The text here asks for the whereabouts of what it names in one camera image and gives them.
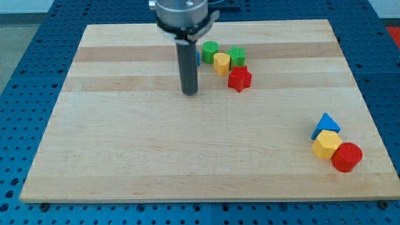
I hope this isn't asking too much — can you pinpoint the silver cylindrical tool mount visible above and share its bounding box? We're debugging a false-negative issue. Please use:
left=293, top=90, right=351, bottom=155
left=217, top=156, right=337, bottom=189
left=149, top=0, right=219, bottom=43

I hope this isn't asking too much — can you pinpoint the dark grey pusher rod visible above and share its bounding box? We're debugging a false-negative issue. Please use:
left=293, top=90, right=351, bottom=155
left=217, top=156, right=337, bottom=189
left=176, top=42, right=198, bottom=96

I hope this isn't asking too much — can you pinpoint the red star block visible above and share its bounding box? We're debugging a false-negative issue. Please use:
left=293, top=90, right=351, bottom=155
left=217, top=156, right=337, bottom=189
left=228, top=66, right=253, bottom=93

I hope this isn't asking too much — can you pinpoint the green star block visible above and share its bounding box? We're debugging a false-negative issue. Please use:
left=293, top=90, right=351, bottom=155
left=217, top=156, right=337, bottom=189
left=226, top=46, right=246, bottom=68

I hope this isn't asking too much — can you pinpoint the blue triangle block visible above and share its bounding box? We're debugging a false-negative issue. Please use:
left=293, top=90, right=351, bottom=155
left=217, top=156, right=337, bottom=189
left=311, top=113, right=341, bottom=140

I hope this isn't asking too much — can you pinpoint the blue block behind rod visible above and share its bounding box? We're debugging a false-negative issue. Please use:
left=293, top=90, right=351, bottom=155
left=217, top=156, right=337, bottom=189
left=196, top=51, right=201, bottom=67

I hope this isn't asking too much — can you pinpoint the green cylinder block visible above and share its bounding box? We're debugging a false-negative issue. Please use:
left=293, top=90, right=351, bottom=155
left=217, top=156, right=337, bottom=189
left=202, top=41, right=219, bottom=64

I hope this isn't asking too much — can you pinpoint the yellow heart block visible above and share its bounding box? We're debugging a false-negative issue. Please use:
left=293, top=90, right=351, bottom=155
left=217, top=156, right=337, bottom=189
left=214, top=52, right=231, bottom=77

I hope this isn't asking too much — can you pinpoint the wooden board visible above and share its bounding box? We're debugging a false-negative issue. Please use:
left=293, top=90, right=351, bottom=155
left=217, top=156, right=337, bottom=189
left=19, top=19, right=399, bottom=203

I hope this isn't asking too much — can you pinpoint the yellow hexagon block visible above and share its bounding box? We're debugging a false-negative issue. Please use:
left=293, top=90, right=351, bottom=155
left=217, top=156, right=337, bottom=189
left=312, top=130, right=342, bottom=159

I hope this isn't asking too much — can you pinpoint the red cylinder block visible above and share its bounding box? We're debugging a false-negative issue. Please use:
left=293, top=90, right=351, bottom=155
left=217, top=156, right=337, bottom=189
left=331, top=142, right=363, bottom=173

